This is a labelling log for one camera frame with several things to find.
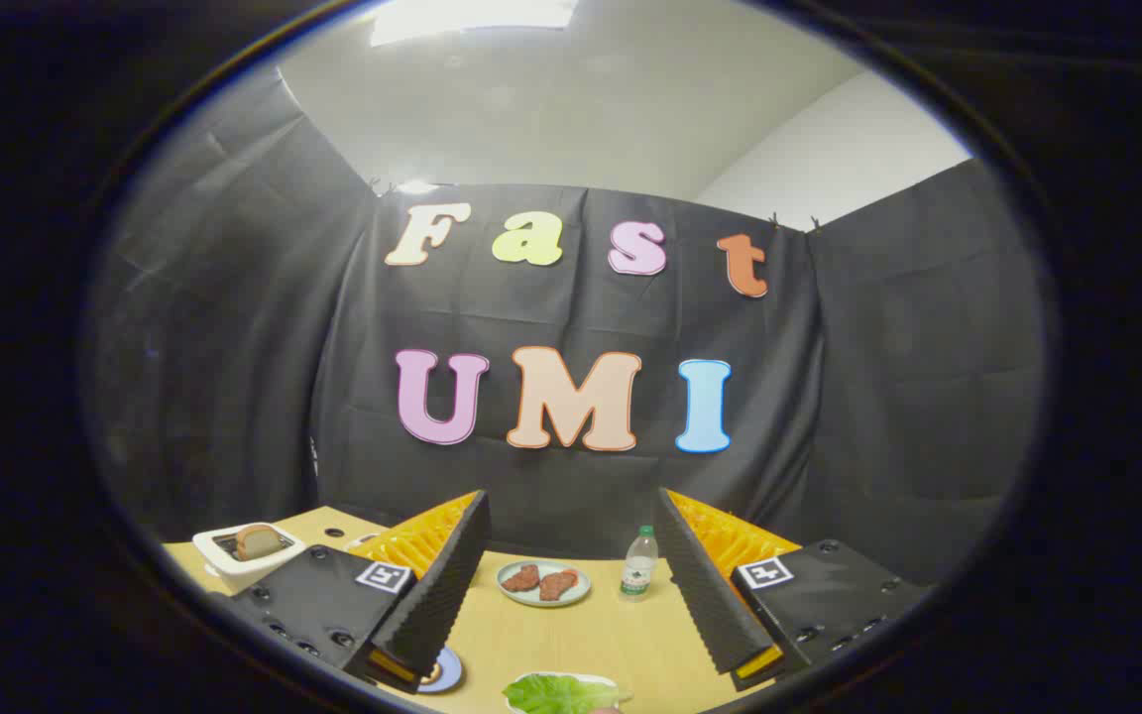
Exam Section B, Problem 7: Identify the plain bread slice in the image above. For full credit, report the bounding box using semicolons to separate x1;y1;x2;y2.
236;525;285;562

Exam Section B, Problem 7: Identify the clear water bottle green label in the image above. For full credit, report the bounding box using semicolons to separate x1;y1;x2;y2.
619;526;660;602

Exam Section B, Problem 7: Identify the white toaster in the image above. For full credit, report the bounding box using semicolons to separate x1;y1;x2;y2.
192;522;306;596

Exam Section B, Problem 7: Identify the black backdrop cloth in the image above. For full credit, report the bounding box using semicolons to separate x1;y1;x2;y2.
85;64;1048;596

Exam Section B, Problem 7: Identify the pale green plate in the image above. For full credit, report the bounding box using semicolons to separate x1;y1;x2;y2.
497;560;592;608

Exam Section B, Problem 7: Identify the white plate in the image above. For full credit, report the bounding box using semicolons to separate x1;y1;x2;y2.
502;671;633;714

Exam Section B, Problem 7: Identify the green lettuce leaf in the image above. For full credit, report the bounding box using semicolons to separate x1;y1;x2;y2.
504;672;622;714

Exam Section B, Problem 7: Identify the blue plate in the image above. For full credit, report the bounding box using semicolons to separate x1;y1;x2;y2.
417;647;464;694

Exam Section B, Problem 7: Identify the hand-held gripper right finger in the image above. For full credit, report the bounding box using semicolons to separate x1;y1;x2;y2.
652;486;934;693

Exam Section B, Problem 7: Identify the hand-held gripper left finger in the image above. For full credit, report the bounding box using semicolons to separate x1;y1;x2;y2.
231;489;493;695

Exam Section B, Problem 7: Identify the ceiling light panel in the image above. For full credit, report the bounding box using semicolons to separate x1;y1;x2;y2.
370;0;580;48

